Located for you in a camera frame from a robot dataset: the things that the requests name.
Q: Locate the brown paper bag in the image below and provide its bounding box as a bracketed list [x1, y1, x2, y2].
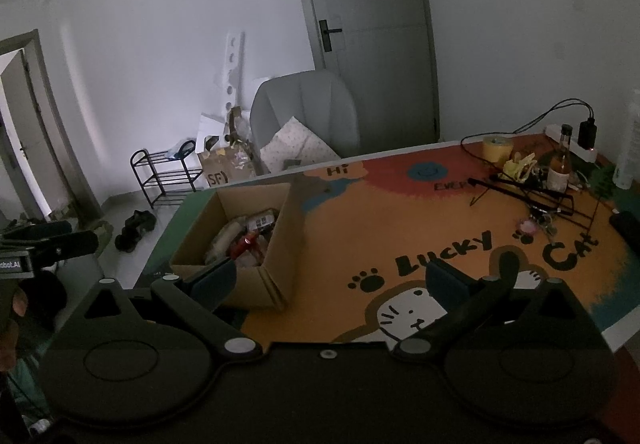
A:
[197, 144, 261, 190]

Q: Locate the black cable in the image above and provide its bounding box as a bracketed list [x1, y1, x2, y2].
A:
[460, 98, 596, 160]

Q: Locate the grey doorway frame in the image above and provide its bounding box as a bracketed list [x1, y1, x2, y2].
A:
[0, 29, 103, 220]

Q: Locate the black shoe rack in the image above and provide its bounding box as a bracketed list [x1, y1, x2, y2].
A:
[131, 140, 203, 209]

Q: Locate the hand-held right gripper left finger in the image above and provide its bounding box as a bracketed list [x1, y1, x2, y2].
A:
[80, 258, 263, 365]

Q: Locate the small red packet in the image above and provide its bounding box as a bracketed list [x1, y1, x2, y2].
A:
[230, 234, 266, 260]

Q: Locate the white perforated board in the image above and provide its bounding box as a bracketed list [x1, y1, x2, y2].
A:
[215, 30, 247, 125]

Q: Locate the white clear snack packet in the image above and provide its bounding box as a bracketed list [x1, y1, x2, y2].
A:
[205, 219, 248, 265]

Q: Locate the person's left hand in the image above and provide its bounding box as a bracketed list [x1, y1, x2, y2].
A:
[0, 281, 31, 372]

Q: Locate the brown cardboard box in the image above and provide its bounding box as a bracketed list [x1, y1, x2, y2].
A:
[169, 181, 306, 310]

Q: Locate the dark key bunch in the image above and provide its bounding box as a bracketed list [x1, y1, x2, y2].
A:
[530, 206, 561, 230]

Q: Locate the yellow plastic bag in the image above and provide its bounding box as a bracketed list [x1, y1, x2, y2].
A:
[502, 153, 538, 181]

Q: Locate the white power strip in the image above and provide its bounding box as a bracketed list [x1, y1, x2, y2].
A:
[545, 124, 601, 164]

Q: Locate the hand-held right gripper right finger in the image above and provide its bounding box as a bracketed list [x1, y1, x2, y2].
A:
[392, 258, 583, 365]

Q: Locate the clear plastic bottle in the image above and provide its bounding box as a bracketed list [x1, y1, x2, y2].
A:
[612, 89, 640, 190]

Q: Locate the white box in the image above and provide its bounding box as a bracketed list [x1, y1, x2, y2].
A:
[196, 113, 226, 152]

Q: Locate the black door handle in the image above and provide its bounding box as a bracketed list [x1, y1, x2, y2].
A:
[318, 19, 344, 52]

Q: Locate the yellow tape roll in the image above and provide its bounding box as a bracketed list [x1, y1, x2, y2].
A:
[482, 135, 512, 164]

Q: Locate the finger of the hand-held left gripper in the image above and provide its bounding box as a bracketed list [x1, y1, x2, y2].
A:
[25, 230, 99, 270]
[2, 220, 73, 241]

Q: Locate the glass bottle brown liquid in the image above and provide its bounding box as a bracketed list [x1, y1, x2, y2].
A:
[546, 124, 573, 192]

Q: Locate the grey door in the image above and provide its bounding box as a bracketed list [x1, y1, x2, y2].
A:
[287, 0, 443, 160]

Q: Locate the black wire rack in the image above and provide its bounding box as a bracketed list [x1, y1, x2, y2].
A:
[467, 174, 601, 235]

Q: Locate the pale round object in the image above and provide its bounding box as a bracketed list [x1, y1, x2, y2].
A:
[92, 219, 116, 250]

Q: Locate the black charger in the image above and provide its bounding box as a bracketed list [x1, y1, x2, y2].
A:
[578, 115, 597, 148]

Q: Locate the brown tall object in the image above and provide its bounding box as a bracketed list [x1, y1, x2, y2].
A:
[227, 106, 248, 145]

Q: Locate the grey chair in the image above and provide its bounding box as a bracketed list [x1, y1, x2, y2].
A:
[249, 71, 362, 175]

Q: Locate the cat printed table mat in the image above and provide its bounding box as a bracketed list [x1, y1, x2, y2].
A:
[135, 134, 631, 345]

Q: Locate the blue item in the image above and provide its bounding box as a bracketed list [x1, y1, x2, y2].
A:
[167, 141, 197, 160]

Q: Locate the white patterned cushion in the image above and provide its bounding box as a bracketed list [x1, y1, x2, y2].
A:
[260, 116, 342, 173]

